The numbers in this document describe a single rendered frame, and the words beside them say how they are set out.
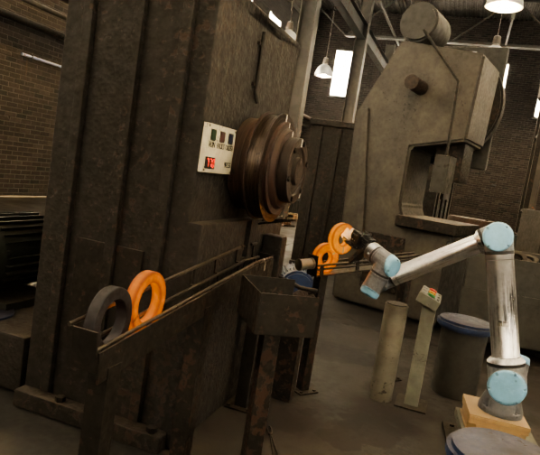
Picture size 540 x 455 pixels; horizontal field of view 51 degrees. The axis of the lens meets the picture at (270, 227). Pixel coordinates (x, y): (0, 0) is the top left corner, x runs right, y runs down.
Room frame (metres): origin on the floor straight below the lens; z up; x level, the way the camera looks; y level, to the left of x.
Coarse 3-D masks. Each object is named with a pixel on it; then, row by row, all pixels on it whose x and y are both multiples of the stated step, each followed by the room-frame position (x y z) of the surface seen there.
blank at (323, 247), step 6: (318, 246) 2.82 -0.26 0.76; (324, 246) 2.81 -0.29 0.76; (318, 252) 2.79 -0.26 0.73; (324, 252) 2.82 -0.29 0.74; (330, 252) 2.84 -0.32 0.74; (330, 258) 2.86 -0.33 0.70; (336, 258) 2.87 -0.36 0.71; (318, 264) 2.80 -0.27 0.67; (324, 270) 2.83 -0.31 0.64; (330, 270) 2.85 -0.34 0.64
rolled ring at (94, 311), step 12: (108, 288) 1.42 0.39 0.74; (120, 288) 1.45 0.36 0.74; (96, 300) 1.38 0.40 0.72; (108, 300) 1.40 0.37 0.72; (120, 300) 1.46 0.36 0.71; (96, 312) 1.36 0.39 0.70; (120, 312) 1.50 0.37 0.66; (84, 324) 1.35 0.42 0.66; (96, 324) 1.35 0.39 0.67; (120, 324) 1.49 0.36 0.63; (108, 336) 1.47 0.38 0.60
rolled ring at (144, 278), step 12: (144, 276) 1.57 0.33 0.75; (156, 276) 1.62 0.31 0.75; (132, 288) 1.54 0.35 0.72; (144, 288) 1.57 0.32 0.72; (156, 288) 1.66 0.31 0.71; (132, 300) 1.53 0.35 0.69; (156, 300) 1.67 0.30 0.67; (132, 312) 1.52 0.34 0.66; (156, 312) 1.65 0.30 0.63; (132, 324) 1.54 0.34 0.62
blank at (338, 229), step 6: (336, 228) 2.72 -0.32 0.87; (342, 228) 2.74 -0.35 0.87; (330, 234) 2.73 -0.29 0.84; (336, 234) 2.72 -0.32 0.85; (330, 240) 2.72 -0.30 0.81; (336, 240) 2.72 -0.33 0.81; (330, 246) 2.74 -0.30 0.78; (336, 246) 2.73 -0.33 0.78; (342, 246) 2.75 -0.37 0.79; (348, 246) 2.78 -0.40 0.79; (336, 252) 2.73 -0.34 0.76; (342, 252) 2.76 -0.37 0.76
